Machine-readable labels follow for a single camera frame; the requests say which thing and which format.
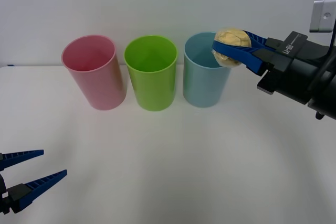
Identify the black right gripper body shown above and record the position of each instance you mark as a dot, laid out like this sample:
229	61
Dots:
291	77

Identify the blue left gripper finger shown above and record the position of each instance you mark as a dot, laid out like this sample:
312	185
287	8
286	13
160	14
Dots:
18	157
34	186

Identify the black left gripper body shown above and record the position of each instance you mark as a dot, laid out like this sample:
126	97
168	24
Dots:
2	184

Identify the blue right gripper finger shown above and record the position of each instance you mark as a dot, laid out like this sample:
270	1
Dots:
256	39
244	54

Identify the yellow ball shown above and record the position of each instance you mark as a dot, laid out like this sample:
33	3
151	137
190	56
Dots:
231	36

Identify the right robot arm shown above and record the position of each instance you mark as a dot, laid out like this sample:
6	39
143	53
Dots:
324	14

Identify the pale blue plastic bin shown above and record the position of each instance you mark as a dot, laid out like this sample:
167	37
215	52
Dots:
202	87

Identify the green plastic bin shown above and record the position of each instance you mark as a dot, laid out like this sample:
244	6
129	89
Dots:
155	90

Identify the pink plastic bin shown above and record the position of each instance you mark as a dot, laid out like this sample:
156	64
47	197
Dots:
102	87

